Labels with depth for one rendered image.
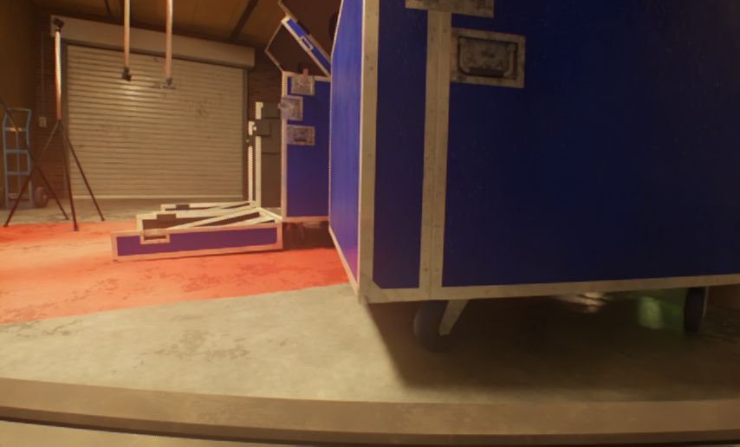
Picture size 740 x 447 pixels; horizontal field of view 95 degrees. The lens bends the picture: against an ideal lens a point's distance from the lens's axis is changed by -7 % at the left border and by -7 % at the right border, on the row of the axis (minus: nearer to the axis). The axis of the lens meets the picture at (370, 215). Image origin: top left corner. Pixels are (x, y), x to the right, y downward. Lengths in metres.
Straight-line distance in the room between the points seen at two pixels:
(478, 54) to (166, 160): 7.32
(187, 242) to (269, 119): 1.28
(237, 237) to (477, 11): 1.57
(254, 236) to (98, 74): 6.40
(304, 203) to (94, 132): 6.23
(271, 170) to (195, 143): 5.09
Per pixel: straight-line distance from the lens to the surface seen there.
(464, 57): 0.78
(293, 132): 2.05
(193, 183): 7.85
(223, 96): 8.07
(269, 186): 2.87
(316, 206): 2.06
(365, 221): 0.67
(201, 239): 1.98
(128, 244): 2.00
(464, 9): 0.79
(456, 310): 0.88
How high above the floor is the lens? 0.39
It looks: 5 degrees down
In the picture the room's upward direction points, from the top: 1 degrees clockwise
